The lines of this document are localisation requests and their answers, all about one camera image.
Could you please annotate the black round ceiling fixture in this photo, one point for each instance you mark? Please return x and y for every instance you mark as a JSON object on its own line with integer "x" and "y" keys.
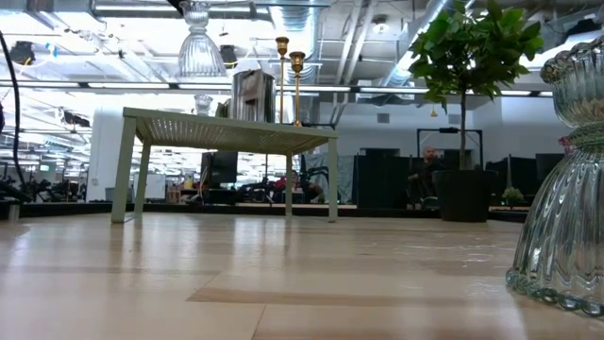
{"x": 231, "y": 56}

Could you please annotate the black office partition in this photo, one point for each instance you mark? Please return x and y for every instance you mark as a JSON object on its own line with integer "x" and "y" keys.
{"x": 382, "y": 179}

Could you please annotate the tall brass candlestick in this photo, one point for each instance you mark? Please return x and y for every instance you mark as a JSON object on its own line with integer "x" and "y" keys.
{"x": 282, "y": 45}

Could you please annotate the small background potted plant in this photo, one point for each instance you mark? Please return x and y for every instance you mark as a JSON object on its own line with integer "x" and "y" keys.
{"x": 513, "y": 196}

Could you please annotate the green plant in black pot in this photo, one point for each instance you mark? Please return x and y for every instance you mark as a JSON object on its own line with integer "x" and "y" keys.
{"x": 472, "y": 47}

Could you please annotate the person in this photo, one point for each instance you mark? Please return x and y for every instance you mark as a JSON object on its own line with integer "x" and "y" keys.
{"x": 295, "y": 181}
{"x": 428, "y": 156}

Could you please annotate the short brass candlestick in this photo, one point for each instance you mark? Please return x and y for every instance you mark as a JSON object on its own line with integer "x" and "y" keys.
{"x": 297, "y": 60}

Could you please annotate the black metal frame stand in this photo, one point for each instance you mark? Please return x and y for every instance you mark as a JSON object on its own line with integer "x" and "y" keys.
{"x": 448, "y": 130}

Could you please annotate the black background monitor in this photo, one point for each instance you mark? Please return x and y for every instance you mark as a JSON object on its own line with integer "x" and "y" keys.
{"x": 219, "y": 167}

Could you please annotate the silver round ventilation duct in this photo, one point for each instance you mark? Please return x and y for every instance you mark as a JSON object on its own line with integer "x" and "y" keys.
{"x": 302, "y": 28}

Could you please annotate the silver ribbed candle tin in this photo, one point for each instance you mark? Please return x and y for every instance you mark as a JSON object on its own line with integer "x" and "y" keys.
{"x": 252, "y": 99}

